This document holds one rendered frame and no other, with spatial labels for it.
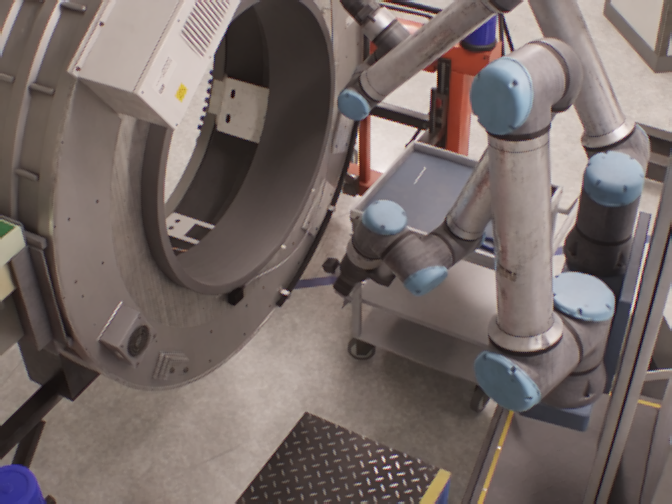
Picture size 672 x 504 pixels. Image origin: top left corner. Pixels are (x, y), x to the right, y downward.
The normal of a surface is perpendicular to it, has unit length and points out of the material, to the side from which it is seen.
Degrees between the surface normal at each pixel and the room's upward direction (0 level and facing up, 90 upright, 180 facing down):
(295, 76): 87
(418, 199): 0
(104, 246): 90
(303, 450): 0
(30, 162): 66
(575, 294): 5
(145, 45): 35
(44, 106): 56
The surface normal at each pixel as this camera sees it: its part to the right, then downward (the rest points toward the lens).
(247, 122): -0.48, 0.15
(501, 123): -0.73, 0.33
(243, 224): -0.13, -0.63
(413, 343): -0.03, -0.77
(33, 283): 0.86, 0.30
